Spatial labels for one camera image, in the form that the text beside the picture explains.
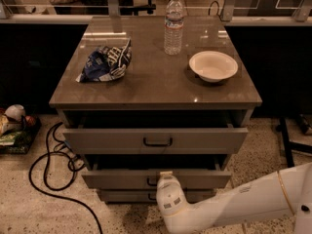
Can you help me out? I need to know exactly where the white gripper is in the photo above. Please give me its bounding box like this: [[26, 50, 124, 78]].
[[156, 171, 188, 216]]

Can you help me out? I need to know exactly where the grey drawer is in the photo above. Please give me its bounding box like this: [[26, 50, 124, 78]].
[[97, 189, 215, 204], [63, 110, 248, 155], [82, 154, 231, 190]]

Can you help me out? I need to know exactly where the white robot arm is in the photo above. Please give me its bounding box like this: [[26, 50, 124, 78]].
[[156, 163, 312, 234]]

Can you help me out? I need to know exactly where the grey drawer cabinet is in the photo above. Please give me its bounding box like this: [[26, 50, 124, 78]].
[[48, 15, 262, 204]]

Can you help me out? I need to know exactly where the grey bottom drawer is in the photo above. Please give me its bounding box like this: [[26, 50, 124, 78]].
[[97, 189, 215, 204]]

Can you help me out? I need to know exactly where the grey top drawer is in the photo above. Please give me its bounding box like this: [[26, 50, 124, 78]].
[[63, 110, 248, 155]]

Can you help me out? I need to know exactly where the white bowl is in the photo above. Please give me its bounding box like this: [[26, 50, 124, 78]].
[[189, 51, 238, 83]]

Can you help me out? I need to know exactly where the blue white chip bag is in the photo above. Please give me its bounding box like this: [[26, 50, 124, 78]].
[[76, 40, 132, 83]]

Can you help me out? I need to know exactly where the black stand leg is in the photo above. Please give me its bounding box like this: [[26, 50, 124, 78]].
[[276, 117, 312, 168]]

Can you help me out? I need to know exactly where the tray of assorted objects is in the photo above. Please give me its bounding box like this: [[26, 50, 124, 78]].
[[0, 104, 41, 154]]

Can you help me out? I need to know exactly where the clear plastic water bottle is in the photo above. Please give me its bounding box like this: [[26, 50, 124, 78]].
[[164, 0, 183, 56]]

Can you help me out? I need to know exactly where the black floor cable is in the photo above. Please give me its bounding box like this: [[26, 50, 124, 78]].
[[27, 122, 104, 234]]

